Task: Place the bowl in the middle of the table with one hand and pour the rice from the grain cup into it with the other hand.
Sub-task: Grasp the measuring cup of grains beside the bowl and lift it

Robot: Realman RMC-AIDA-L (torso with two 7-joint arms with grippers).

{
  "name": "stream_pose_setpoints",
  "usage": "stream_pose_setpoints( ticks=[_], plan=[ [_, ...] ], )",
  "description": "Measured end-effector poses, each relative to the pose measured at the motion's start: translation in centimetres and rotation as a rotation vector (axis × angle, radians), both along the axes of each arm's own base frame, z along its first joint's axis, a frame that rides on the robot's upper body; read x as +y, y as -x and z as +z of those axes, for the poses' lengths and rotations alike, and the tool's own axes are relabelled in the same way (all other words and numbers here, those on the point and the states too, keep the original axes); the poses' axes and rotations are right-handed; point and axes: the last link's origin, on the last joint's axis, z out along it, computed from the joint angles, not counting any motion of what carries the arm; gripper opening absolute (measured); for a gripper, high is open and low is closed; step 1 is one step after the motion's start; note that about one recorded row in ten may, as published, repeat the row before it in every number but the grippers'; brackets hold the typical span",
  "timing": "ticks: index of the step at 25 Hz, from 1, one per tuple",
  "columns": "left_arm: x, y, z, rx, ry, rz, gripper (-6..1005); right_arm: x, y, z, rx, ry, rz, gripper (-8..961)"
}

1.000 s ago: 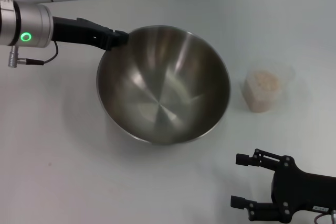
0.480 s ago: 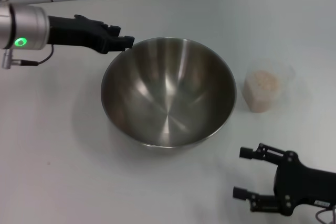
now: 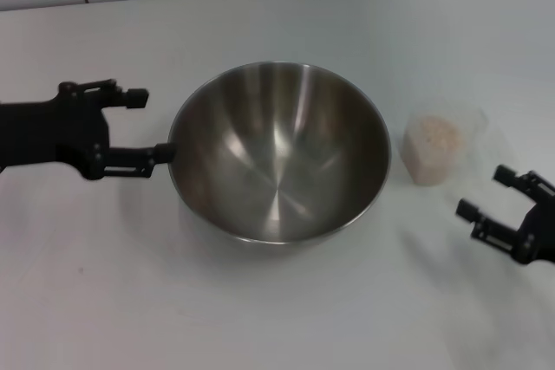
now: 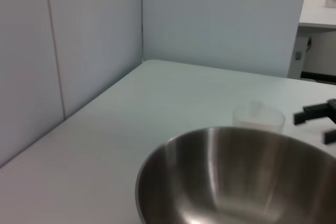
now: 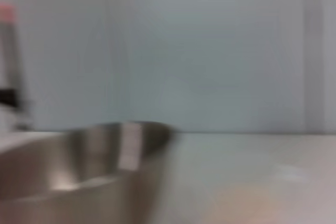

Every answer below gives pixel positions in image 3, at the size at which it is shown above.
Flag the rice grains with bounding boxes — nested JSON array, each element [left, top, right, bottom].
[[403, 114, 461, 186]]

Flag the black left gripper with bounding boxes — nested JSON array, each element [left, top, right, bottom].
[[0, 78, 177, 181]]

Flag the large stainless steel bowl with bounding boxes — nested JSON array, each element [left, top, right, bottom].
[[167, 60, 393, 257]]

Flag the clear plastic cup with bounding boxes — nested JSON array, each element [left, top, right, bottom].
[[402, 104, 490, 187]]

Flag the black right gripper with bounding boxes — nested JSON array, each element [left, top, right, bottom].
[[454, 164, 555, 266]]

